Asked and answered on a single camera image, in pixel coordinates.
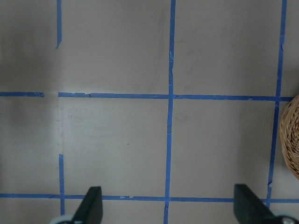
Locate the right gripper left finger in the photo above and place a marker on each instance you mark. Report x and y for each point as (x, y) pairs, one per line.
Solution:
(90, 211)

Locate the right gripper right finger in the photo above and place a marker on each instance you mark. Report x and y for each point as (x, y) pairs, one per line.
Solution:
(249, 209)

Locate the wicker basket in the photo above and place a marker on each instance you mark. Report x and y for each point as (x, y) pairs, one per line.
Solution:
(289, 135)

